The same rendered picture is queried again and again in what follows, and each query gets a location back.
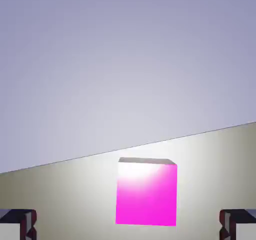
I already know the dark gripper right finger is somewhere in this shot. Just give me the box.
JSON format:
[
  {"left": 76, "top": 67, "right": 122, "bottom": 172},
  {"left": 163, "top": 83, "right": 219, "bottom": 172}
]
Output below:
[{"left": 219, "top": 209, "right": 256, "bottom": 240}]

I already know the small magenta cube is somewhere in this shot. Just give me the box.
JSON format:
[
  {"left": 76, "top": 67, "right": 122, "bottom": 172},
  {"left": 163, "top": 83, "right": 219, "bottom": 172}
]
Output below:
[{"left": 115, "top": 157, "right": 178, "bottom": 227}]

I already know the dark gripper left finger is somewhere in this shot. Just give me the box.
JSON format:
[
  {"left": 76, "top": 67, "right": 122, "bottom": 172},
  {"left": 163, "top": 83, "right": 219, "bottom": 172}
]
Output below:
[{"left": 0, "top": 209, "right": 38, "bottom": 240}]

